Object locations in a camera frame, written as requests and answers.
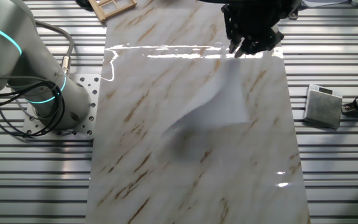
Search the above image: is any white paper sheet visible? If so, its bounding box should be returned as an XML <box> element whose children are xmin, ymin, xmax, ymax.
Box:
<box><xmin>162</xmin><ymin>58</ymin><xmax>252</xmax><ymax>138</ymax></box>

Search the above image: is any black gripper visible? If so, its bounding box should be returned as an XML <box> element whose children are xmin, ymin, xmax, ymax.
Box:
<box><xmin>221</xmin><ymin>0</ymin><xmax>301</xmax><ymax>59</ymax></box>

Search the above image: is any grey cable with metal connector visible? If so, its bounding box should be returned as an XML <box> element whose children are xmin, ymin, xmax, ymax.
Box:
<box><xmin>34</xmin><ymin>20</ymin><xmax>75</xmax><ymax>75</ymax></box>

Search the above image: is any small wooden window frame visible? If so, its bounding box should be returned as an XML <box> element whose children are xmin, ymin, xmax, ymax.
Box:
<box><xmin>88</xmin><ymin>0</ymin><xmax>137</xmax><ymax>22</ymax></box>

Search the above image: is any silver digital kitchen scale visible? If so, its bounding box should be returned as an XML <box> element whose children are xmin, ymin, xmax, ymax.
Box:
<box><xmin>303</xmin><ymin>83</ymin><xmax>344</xmax><ymax>130</ymax></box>

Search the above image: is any black cable bundle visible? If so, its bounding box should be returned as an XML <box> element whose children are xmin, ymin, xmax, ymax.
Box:
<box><xmin>0</xmin><ymin>80</ymin><xmax>67</xmax><ymax>138</ymax></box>

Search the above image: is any marble pattern table board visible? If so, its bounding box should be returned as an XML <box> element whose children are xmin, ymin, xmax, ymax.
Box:
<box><xmin>85</xmin><ymin>0</ymin><xmax>311</xmax><ymax>224</ymax></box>

